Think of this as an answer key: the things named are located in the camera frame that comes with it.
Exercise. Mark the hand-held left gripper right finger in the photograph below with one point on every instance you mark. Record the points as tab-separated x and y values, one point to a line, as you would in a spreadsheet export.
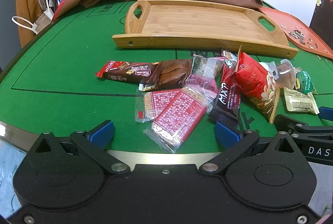
226	135

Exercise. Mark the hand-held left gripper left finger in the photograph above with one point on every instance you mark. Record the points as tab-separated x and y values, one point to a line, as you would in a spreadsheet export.
102	132

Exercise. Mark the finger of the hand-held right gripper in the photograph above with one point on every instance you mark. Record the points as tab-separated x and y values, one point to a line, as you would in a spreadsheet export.
294	123
327	113

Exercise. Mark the gold snack packet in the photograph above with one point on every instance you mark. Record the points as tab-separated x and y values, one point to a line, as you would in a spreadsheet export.
299	103

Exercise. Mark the black coffee stick packet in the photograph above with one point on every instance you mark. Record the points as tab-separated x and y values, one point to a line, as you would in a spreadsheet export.
225	104

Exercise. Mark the green pea packet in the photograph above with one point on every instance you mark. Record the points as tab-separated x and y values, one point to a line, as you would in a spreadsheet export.
305	82

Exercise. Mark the clear jelly cup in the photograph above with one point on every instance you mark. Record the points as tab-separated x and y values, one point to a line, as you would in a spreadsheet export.
286	75

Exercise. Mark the red-print cracker packet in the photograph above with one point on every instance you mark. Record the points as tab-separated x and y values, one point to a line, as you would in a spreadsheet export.
177	117
148	106

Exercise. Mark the red nut bag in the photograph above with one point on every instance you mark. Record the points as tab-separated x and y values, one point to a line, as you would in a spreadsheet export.
255	83

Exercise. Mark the red-brown chocolate bar packet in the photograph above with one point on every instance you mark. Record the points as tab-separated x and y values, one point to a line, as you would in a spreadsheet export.
124	71

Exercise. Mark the small peanut packet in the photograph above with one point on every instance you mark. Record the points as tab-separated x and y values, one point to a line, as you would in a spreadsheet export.
148	86

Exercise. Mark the clear pink-print snack packet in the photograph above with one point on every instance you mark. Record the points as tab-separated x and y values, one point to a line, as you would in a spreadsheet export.
205	70

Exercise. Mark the brown cake packet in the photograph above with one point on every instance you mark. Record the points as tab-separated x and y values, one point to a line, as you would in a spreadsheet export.
171	74

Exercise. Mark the pile of sunflower seeds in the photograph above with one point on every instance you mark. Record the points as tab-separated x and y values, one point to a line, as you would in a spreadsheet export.
296	36

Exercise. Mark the orange plastic tray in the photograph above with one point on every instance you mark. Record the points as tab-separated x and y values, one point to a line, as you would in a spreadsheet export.
294	23

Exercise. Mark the flower sticker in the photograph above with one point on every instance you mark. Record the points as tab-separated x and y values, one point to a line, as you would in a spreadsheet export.
318	0

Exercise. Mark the white paper bag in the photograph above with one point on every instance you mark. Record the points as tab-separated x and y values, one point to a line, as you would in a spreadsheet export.
44	20

